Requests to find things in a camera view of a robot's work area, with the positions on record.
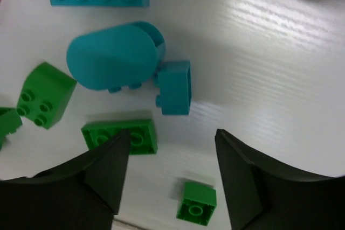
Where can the small green lego cube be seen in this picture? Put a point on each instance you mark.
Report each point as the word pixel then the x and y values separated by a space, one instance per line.
pixel 198 203

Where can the small cyan lego brick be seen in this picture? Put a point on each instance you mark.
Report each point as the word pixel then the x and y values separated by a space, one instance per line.
pixel 173 79

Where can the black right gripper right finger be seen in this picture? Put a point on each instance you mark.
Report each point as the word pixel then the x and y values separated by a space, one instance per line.
pixel 262 192

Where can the green sloped lego brick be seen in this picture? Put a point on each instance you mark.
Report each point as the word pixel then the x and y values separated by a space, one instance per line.
pixel 10 122

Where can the cyan oval lego piece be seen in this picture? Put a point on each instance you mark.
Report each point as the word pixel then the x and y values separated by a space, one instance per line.
pixel 123 55

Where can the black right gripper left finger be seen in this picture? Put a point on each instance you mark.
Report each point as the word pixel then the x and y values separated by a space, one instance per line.
pixel 83 193

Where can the green square lego brick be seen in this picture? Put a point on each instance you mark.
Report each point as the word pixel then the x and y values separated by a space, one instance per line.
pixel 45 95

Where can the green long lego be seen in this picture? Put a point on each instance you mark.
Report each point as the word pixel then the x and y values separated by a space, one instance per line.
pixel 142 134

